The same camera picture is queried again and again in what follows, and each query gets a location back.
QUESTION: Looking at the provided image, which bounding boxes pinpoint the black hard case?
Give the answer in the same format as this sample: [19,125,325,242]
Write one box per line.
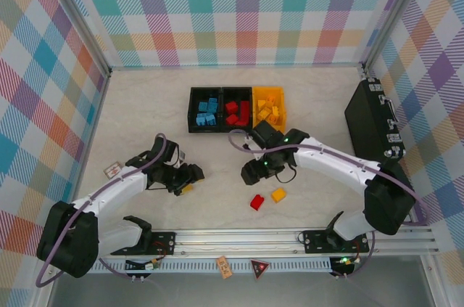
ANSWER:
[344,76,407,159]

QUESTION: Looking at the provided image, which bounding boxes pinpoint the aluminium front rail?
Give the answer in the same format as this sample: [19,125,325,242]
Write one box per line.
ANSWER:
[38,229,440,260]

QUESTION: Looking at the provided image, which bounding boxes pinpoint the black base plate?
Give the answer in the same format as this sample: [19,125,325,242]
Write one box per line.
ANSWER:
[110,230,178,256]
[302,229,370,254]

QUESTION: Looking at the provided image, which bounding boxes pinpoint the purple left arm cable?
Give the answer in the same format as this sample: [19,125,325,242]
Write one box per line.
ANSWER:
[35,132,178,288]

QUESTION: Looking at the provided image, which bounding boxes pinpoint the white slotted cable duct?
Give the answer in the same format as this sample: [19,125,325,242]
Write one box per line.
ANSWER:
[57,258,334,274]

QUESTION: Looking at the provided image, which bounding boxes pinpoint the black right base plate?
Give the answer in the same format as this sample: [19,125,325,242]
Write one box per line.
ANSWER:
[302,229,370,254]

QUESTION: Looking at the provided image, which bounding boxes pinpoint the small paper tag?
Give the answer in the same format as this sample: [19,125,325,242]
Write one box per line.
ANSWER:
[104,163,123,180]

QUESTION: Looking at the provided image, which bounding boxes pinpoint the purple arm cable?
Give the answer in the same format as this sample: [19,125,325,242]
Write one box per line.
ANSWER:
[35,132,178,288]
[227,128,431,279]

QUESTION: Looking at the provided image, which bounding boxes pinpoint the black plastic bin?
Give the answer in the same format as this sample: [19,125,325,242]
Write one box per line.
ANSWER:
[188,86,223,134]
[221,86,254,132]

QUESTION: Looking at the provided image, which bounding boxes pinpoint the grey metal panel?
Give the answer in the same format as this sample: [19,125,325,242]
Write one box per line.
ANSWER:
[46,272,436,307]

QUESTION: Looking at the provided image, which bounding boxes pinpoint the thin black camera cable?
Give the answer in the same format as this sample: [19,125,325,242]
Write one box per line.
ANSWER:
[274,164,297,184]

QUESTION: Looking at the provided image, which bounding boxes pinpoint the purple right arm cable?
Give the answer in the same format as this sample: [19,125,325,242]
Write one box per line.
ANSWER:
[227,128,431,279]

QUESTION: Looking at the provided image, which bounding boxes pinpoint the aluminium frame post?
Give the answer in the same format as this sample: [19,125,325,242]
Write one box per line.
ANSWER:
[362,0,436,72]
[35,0,112,78]

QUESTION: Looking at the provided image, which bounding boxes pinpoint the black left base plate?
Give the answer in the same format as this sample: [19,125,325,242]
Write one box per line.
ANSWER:
[110,230,178,256]

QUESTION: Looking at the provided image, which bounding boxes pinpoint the red black triangle sticker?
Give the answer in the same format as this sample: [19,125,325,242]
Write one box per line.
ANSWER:
[249,258,271,282]

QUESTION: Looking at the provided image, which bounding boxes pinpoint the wooden tag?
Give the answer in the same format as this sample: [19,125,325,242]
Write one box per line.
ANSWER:
[216,255,232,280]

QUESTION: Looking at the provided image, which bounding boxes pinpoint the yellow plastic bin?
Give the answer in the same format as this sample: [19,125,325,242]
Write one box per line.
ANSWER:
[252,85,287,132]

